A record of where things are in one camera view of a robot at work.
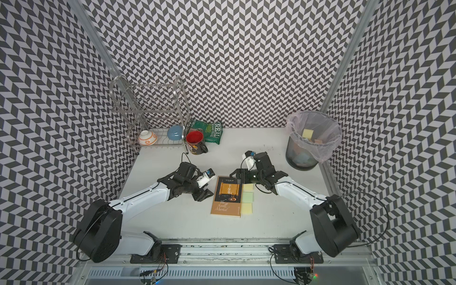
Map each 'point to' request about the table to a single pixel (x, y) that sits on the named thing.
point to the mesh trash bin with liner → (312, 136)
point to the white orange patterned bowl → (147, 138)
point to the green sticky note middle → (247, 197)
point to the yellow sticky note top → (247, 187)
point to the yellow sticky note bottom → (246, 208)
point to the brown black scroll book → (227, 197)
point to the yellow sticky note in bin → (307, 133)
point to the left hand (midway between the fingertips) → (207, 189)
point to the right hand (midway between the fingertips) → (236, 178)
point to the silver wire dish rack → (154, 107)
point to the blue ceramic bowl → (175, 132)
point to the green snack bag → (212, 132)
